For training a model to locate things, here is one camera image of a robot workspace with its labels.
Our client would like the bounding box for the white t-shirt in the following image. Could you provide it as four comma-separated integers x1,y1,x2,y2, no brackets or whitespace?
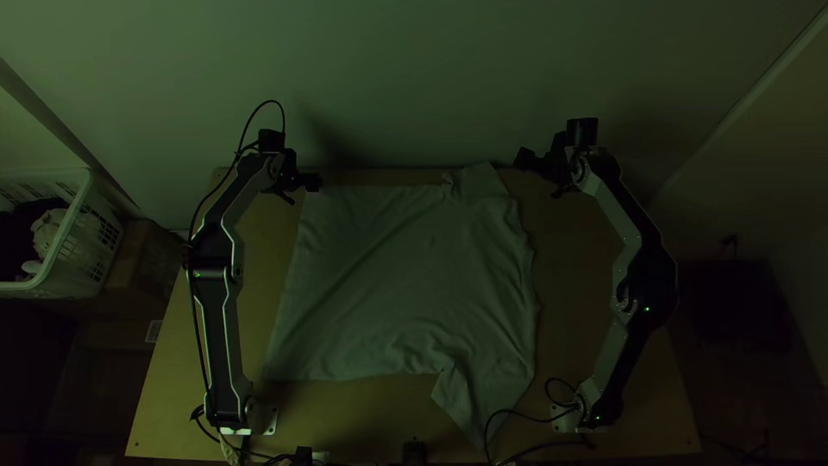
260,161,542,449

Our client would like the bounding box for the brown cardboard box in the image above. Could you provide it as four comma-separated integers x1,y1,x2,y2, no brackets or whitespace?
103,217,187,306

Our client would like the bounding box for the white laundry basket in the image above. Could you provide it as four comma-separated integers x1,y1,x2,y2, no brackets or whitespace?
0,167,125,300

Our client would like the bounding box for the heap of clothes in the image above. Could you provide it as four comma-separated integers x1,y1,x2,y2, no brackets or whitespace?
0,197,72,283

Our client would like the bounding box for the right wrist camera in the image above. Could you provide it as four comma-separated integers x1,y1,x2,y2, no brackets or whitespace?
566,117,600,149

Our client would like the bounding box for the black cable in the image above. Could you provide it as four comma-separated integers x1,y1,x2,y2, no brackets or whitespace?
189,403,296,466
483,377,588,466
186,99,287,260

